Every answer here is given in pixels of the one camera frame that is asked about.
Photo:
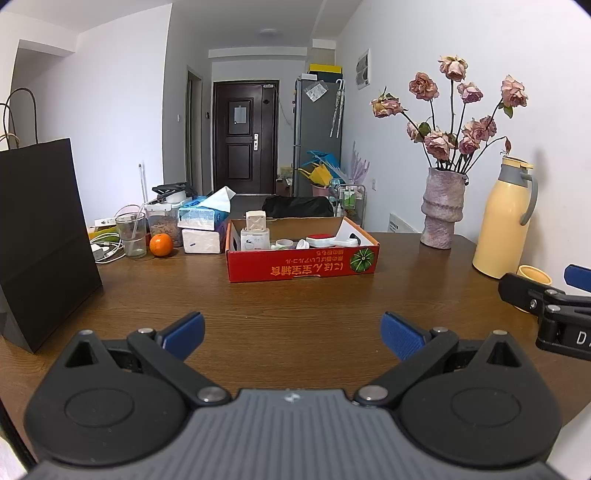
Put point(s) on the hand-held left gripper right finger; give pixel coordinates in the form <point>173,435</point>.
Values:
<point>401,334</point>

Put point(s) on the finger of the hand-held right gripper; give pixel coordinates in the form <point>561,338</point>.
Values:
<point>579,277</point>
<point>521,290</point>

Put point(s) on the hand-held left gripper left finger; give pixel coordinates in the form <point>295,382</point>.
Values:
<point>184,333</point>

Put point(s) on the white translucent plastic container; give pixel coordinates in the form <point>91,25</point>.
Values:
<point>255,240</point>

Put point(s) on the red cardboard box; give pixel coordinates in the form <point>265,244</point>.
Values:
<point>295,270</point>

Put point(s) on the cream charger plug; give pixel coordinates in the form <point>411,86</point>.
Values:
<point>256,220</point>

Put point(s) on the yellow cup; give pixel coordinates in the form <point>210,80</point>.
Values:
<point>531,275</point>

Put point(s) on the yellow thermos jug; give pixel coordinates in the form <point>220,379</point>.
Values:
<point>501,221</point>

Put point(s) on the orange fruit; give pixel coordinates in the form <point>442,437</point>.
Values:
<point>161,245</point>

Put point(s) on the white purple tissue pack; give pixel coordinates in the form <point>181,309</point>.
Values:
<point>201,241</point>

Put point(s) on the glass cup with straw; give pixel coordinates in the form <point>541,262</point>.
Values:
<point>131,242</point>

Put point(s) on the white board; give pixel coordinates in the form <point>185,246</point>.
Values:
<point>399,224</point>

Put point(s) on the clear food storage container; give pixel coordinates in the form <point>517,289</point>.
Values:
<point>161,224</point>

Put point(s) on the pink ceramic vase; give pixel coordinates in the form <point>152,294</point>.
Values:
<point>441,212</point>

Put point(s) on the blue tissue pack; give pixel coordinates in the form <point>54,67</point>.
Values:
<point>198,217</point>

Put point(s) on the yellow green toy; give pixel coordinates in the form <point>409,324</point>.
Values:
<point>99,230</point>

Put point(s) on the white bowl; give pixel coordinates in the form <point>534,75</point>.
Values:
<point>182,198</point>

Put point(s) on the white power strip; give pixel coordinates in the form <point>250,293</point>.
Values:
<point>105,221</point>

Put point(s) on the black plastic holder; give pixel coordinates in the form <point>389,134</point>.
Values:
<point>168,189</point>

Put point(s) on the metal rolling cart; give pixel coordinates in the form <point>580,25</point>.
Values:
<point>350,198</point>

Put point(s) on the pink bucket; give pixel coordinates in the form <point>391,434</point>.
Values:
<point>321,190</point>

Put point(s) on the black paper bag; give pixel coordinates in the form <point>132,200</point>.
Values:
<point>41,240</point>

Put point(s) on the dried pink roses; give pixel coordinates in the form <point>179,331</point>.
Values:
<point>438,141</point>

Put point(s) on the purple hangers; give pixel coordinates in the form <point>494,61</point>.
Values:
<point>358,168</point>

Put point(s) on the brown cardboard boxes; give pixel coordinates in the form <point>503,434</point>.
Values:
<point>284,184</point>

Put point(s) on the yellow bag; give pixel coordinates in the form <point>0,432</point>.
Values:
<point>321,174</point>

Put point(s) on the dark brown door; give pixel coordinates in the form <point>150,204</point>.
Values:
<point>244,161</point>

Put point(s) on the grey refrigerator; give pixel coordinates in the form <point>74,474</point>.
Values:
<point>314,129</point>

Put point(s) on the white paper sheet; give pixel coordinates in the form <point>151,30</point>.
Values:
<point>240,114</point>

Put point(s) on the white folded umbrella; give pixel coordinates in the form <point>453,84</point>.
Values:
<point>338,106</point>

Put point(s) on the clear plastic bag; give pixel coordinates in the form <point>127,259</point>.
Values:
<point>316,90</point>

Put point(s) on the dark flat box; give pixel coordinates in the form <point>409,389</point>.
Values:
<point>323,76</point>

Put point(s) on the yellow box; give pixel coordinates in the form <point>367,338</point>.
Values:
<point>325,68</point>

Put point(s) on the round ceiling lamp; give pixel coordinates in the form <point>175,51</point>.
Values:
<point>268,31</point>

